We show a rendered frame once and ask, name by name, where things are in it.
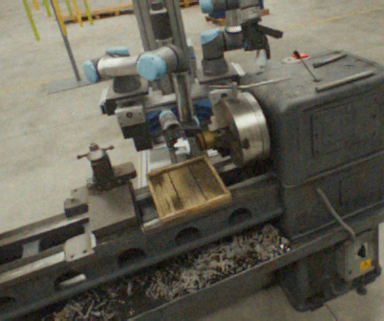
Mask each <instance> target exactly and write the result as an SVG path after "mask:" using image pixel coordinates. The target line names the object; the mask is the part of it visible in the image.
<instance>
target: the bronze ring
mask: <svg viewBox="0 0 384 321"><path fill-rule="evenodd" d="M216 136H218V133H217V131H213V132H211V131H210V129H207V130H206V131H204V132H201V134H198V135H195V142H196V144H197V147H198V149H199V151H200V152H201V151H204V150H205V151H208V150H211V149H213V150H214V149H215V142H214V137H216Z"/></svg>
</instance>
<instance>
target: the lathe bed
mask: <svg viewBox="0 0 384 321"><path fill-rule="evenodd" d="M212 165H213V166H214V169H215V171H216V173H217V174H218V175H219V176H220V177H221V179H222V180H223V182H224V185H225V186H226V187H227V189H228V190H229V192H230V194H231V197H232V202H230V203H226V204H221V205H219V206H216V207H214V208H210V207H209V208H210V209H209V210H207V211H204V212H203V213H200V214H195V215H193V216H190V217H187V216H186V214H185V216H186V218H184V219H183V220H180V221H177V222H175V223H173V224H171V225H165V226H162V224H161V221H160V216H159V214H158V211H157V209H156V211H155V209H154V208H156V206H155V204H154V199H153V196H152V194H151V191H150V188H149V185H148V184H147V185H144V186H143V187H140V188H137V189H134V192H135V195H137V196H135V195H134V196H135V199H136V204H137V206H138V210H139V215H140V217H141V218H142V219H143V223H144V224H145V225H146V226H144V230H145V231H144V234H145V238H146V242H145V243H144V244H138V245H136V246H132V247H130V248H127V249H125V250H123V251H121V252H118V253H114V254H111V255H108V256H106V257H104V258H101V259H99V260H96V261H94V262H90V263H87V264H85V265H83V266H80V267H77V268H69V267H68V265H67V261H66V257H65V254H64V245H66V243H67V241H68V240H69V239H72V238H74V237H76V236H78V235H81V234H84V233H88V232H89V231H90V221H89V211H87V212H85V213H79V214H76V215H74V216H72V217H69V218H67V217H66V213H59V214H56V216H52V217H49V218H47V219H44V220H41V221H38V222H36V223H30V224H27V225H23V226H20V227H17V228H15V229H12V230H9V231H4V232H1V233H0V280H1V279H3V278H4V279H3V280H1V282H0V321H10V320H11V319H13V318H18V317H20V316H22V315H25V314H27V313H30V312H31V311H34V310H40V309H42V308H45V307H47V306H49V305H50V304H53V303H55V302H58V301H60V300H65V299H67V298H69V297H71V296H74V295H77V294H78V293H80V292H82V291H85V290H89V289H93V288H96V287H97V286H100V285H102V284H105V283H106V282H112V281H114V280H116V279H117V278H120V277H122V276H125V275H127V274H129V273H132V272H136V271H138V270H141V269H143V268H147V267H149V266H152V265H154V264H155V263H160V262H163V261H164V260H167V259H169V258H172V257H174V256H176V255H178V254H184V252H187V251H189V250H192V249H194V248H196V247H199V246H203V245H204V244H209V243H212V242H214V241H216V240H219V239H221V238H223V237H224V236H227V235H229V234H234V233H236V232H239V231H241V230H244V229H245V228H248V227H250V226H253V225H258V224H260V223H263V222H264V221H267V220H270V219H272V218H274V217H276V216H279V215H281V214H284V210H283V207H282V201H281V193H280V187H282V185H281V183H282V181H281V179H280V178H279V177H278V176H275V177H273V175H272V172H273V171H272V172H269V173H266V174H264V175H261V174H260V172H261V171H262V166H261V162H260V161H259V162H256V163H254V164H249V165H246V166H244V167H241V168H239V167H237V166H236V165H235V164H234V163H233V161H232V160H231V159H227V160H223V161H220V162H218V163H214V164H212ZM221 167H222V168H223V167H224V168H223V169H221ZM222 170H223V171H224V172H223V171H222ZM239 189H240V190H241V191H240V190H239ZM237 190H238V191H239V192H240V193H239V192H238V191H237ZM146 191H147V192H146ZM236 191H237V192H236ZM242 192H243V194H242ZM141 193H142V194H141ZM144 193H145V194H144ZM147 193H148V194H147ZM146 196H147V197H146ZM140 198H141V199H140ZM151 202H152V203H151ZM141 207H143V208H141ZM149 209H150V211H149ZM152 209H153V210H152ZM147 211H148V212H147ZM153 211H154V212H153ZM149 212H150V213H149ZM144 213H145V214H144ZM152 221H153V222H152ZM55 226H56V228H54V227H55ZM42 228H43V229H42ZM27 231H29V232H27ZM186 231H188V234H187V232H186ZM24 233H25V234H24ZM27 233H28V234H27ZM20 234H21V236H20ZM11 237H12V238H11ZM14 239H15V240H14ZM26 251H28V252H27V253H26ZM55 254H56V256H55V257H54V255H55ZM27 256H28V258H27ZM53 257H54V258H53ZM51 258H52V259H51ZM48 259H50V260H48ZM41 262H42V263H41ZM47 263H48V264H47ZM32 264H34V265H32ZM45 265H46V266H45ZM19 271H20V272H19ZM13 274H14V275H13ZM18 275H19V276H18Z"/></svg>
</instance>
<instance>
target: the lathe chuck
mask: <svg viewBox="0 0 384 321"><path fill-rule="evenodd" d="M233 99H234V96H227V97H224V98H220V99H219V102H220V104H221V107H222V110H223V113H224V120H225V123H226V124H228V126H226V127H225V128H224V129H222V130H220V133H221V135H224V134H227V133H232V134H233V135H234V136H235V137H237V138H238V139H239V140H244V138H246V139H247V143H248V147H247V149H243V148H238V149H235V150H233V151H231V150H230V158H231V160H232V161H233V163H234V164H235V165H236V166H237V167H239V168H241V167H244V166H246V165H248V164H249V163H250V162H251V161H255V162H253V163H252V164H254V163H256V162H259V161H260V160H261V159H262V156H263V151H264V149H263V140H262V135H261V131H260V128H259V124H258V122H257V119H256V117H255V115H254V111H253V109H252V107H251V105H250V104H249V103H248V101H247V100H246V99H245V97H244V96H243V95H237V99H239V100H240V101H239V102H238V103H233V102H232V100H233Z"/></svg>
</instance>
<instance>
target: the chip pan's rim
mask: <svg viewBox="0 0 384 321"><path fill-rule="evenodd" d="M382 207H384V204H382V205H379V206H377V207H375V208H373V209H371V210H368V211H366V212H364V213H362V214H357V215H355V216H354V217H351V218H349V219H347V220H345V221H344V224H346V223H348V222H351V221H353V220H354V219H357V218H359V217H361V216H364V215H365V214H370V213H372V212H374V211H376V210H377V209H380V208H382ZM270 220H271V221H272V223H273V224H274V225H275V227H276V228H277V229H278V230H280V228H279V227H278V226H277V225H276V224H275V223H274V221H273V220H272V219H270ZM383 223H384V213H382V214H376V215H373V216H372V217H370V218H368V219H365V220H364V221H361V222H359V223H356V224H353V225H349V227H350V228H351V229H352V231H353V234H358V233H361V232H363V231H364V230H366V229H369V228H371V227H373V226H375V225H378V224H383ZM339 225H341V224H337V225H331V226H329V227H327V228H324V229H323V230H320V231H318V232H316V233H314V234H310V235H308V236H306V237H304V238H302V239H299V240H297V241H295V242H291V241H289V240H288V239H287V238H286V237H285V234H283V232H282V231H281V230H280V233H281V234H282V235H283V236H284V237H285V239H286V240H288V242H289V244H290V245H291V246H292V245H294V244H299V243H301V242H304V241H305V240H307V239H309V238H311V237H314V236H315V235H317V234H322V233H324V232H326V231H328V230H331V229H333V228H335V227H337V226H339ZM349 237H351V234H350V233H349V232H348V231H347V230H346V229H345V228H343V229H340V230H338V231H335V232H333V233H332V234H326V235H324V236H321V237H318V238H316V239H314V240H313V241H311V242H309V243H307V244H303V245H302V246H299V247H297V248H295V249H294V250H292V251H290V252H288V253H285V254H282V255H279V256H277V257H275V258H273V259H271V260H269V261H266V262H264V263H263V264H259V265H257V266H254V267H252V268H249V269H247V270H245V271H243V272H241V273H236V274H234V275H232V276H230V277H228V278H225V279H224V280H222V281H220V282H218V283H214V284H212V285H209V286H207V287H205V288H203V289H199V290H197V291H195V292H190V293H187V294H185V295H184V296H182V297H180V298H177V299H175V300H174V301H172V302H168V303H165V304H164V305H162V306H160V307H157V308H155V309H154V310H150V311H146V312H145V313H142V314H140V315H138V316H136V317H134V318H132V319H129V320H125V321H158V320H161V319H162V318H164V317H166V316H168V315H170V314H172V313H175V312H176V311H181V310H184V309H186V308H188V307H190V306H192V305H195V304H196V303H198V302H202V301H204V300H206V299H208V298H210V297H212V296H214V295H216V294H218V293H221V292H225V291H227V290H229V289H232V288H234V287H236V286H238V285H240V284H242V283H245V282H248V281H250V280H252V279H254V278H256V277H258V276H261V275H263V274H264V273H269V272H271V271H273V270H274V269H276V268H280V267H282V266H283V265H285V264H290V263H292V262H294V261H296V260H298V259H301V258H303V257H304V256H306V255H309V254H312V253H314V252H316V251H318V250H321V249H323V248H324V247H326V246H330V245H332V244H336V243H338V242H341V241H343V240H344V239H346V238H349Z"/></svg>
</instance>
